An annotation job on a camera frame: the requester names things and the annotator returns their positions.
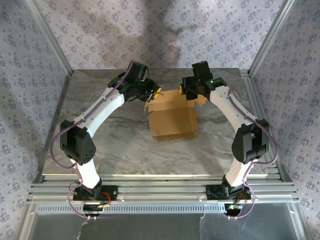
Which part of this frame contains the brown cardboard box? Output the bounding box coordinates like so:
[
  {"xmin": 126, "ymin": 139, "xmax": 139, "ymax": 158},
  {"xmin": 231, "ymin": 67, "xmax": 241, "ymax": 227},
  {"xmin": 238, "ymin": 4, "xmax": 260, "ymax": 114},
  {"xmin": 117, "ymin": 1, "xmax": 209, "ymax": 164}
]
[{"xmin": 143, "ymin": 89, "xmax": 207, "ymax": 143}]

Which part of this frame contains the shiny metal sheet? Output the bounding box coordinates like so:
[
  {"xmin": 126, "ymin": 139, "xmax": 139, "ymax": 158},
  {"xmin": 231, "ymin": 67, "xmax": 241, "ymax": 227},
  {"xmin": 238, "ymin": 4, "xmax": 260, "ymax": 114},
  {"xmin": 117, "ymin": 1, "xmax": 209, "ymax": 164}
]
[{"xmin": 18, "ymin": 211, "xmax": 308, "ymax": 240}]

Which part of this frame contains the aluminium side rail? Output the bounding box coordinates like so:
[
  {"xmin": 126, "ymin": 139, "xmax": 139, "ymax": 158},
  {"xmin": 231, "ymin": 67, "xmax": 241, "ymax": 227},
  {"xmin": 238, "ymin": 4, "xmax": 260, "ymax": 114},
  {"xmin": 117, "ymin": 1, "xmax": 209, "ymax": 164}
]
[{"xmin": 239, "ymin": 69, "xmax": 293, "ymax": 183}]

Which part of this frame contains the aluminium frame post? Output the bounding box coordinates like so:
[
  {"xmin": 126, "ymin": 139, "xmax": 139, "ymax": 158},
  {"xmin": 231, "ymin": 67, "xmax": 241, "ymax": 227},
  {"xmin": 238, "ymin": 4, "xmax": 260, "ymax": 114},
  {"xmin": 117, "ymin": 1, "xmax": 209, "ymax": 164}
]
[
  {"xmin": 248, "ymin": 0, "xmax": 298, "ymax": 76},
  {"xmin": 24, "ymin": 0, "xmax": 75, "ymax": 78}
]

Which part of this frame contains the aluminium rail base frame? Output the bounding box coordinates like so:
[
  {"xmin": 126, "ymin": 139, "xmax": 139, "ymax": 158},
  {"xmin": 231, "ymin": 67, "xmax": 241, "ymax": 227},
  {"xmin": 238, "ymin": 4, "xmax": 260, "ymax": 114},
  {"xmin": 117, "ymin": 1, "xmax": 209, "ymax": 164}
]
[{"xmin": 27, "ymin": 173, "xmax": 300, "ymax": 203}]

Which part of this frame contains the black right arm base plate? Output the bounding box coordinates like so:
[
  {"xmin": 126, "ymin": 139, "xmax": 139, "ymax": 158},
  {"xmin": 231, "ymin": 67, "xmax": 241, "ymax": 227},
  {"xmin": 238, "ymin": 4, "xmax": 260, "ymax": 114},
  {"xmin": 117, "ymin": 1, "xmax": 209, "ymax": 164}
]
[{"xmin": 205, "ymin": 184, "xmax": 252, "ymax": 201}]

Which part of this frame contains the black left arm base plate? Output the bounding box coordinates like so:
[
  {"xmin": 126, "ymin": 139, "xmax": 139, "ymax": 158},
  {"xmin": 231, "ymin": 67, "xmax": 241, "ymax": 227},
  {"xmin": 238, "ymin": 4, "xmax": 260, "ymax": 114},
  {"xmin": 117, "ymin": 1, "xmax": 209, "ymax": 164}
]
[{"xmin": 72, "ymin": 185, "xmax": 119, "ymax": 201}]

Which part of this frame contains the grey slotted cable duct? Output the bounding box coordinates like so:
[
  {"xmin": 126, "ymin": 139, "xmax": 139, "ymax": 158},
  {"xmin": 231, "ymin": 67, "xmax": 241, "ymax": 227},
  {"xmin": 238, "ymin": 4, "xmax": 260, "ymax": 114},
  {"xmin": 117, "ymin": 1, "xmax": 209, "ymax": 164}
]
[{"xmin": 31, "ymin": 202, "xmax": 227, "ymax": 214}]

